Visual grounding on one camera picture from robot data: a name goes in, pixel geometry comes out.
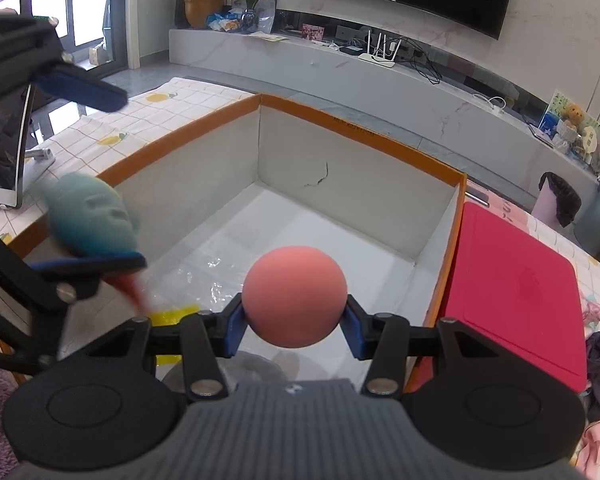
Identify blue snack bag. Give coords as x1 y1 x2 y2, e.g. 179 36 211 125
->
206 10 243 32

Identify pink trash bin black bag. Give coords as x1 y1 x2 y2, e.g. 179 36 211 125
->
532 171 582 228

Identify round white hand fan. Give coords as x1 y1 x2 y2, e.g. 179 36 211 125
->
580 126 600 163

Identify white marble media console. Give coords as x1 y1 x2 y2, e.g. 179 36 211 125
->
169 10 600 211

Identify black cables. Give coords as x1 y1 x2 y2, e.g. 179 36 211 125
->
405 47 443 85

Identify blue-teal plush toy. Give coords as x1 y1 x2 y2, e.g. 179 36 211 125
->
45 172 151 311

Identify clear plastic bag yellow label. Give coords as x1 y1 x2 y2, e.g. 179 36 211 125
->
145 245 261 366

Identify translucent plastic bag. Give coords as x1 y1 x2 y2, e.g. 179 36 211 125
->
240 0 277 35

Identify pink foam ball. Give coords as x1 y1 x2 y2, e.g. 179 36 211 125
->
242 247 348 348

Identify white tablet stand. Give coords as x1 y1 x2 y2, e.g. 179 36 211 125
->
17 146 57 196

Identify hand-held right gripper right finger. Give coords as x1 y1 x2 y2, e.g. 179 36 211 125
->
341 294 509 403

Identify gold vase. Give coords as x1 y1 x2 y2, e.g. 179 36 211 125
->
184 0 226 30

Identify white router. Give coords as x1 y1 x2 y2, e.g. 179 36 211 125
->
357 30 403 68

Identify glass sliding door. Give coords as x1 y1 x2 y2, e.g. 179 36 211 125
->
0 0 146 73

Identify tablet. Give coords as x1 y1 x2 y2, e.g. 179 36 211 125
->
0 82 36 209

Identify brown plush bear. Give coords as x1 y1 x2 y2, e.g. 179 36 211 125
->
562 102 586 133

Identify red lidded storage box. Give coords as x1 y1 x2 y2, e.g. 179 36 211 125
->
405 200 591 396

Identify orange cardboard box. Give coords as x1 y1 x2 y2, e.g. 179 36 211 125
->
0 92 468 396

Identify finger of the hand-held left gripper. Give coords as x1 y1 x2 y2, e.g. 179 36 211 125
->
0 13 129 113
0 219 148 376

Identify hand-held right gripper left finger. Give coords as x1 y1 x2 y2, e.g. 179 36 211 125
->
86 291 252 402

